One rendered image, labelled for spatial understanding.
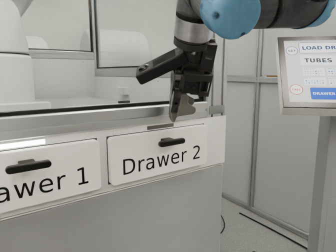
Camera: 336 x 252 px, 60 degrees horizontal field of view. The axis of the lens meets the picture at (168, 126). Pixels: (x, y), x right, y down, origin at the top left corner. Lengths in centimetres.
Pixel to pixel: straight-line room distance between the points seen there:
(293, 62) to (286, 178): 121
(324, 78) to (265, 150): 123
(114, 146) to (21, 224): 24
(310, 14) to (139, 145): 43
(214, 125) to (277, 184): 144
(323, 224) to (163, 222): 66
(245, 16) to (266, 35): 177
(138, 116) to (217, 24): 34
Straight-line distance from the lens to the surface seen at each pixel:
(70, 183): 64
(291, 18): 52
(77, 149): 62
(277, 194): 227
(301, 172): 211
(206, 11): 45
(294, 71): 109
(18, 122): 60
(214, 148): 87
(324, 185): 121
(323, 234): 129
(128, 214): 75
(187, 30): 56
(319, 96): 105
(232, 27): 45
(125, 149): 67
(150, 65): 62
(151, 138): 70
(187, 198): 85
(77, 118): 63
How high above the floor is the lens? 107
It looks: 10 degrees down
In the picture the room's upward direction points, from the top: straight up
